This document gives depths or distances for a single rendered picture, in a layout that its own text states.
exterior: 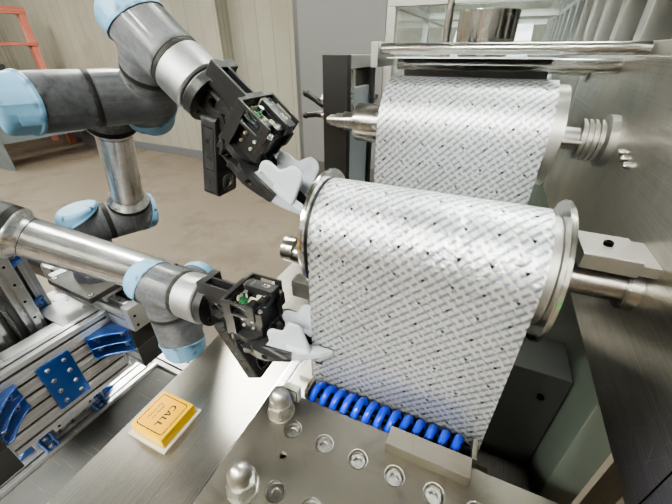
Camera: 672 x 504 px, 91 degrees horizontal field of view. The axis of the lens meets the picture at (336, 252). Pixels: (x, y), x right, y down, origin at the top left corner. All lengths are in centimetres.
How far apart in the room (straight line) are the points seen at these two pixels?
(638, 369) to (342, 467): 31
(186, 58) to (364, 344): 41
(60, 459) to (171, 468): 106
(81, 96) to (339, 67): 39
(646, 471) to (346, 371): 30
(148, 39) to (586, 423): 66
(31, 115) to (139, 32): 17
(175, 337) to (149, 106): 37
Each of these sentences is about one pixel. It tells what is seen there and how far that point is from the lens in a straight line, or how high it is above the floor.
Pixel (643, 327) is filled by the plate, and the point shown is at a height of 124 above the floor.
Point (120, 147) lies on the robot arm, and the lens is 105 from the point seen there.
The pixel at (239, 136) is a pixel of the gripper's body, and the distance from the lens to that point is 46.
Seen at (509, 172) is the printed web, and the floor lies 130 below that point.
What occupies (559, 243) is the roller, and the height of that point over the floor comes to 130.
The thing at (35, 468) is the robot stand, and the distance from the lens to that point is 171.
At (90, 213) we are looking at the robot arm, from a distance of 122.
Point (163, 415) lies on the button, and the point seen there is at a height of 92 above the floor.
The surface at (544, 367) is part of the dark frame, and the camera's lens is 52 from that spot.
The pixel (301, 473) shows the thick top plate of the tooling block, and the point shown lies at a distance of 46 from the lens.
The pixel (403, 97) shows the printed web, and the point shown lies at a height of 139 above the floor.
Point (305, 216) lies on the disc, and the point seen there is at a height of 129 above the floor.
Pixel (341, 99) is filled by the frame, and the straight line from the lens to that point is 68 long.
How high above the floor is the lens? 144
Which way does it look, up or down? 31 degrees down
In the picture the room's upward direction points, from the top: straight up
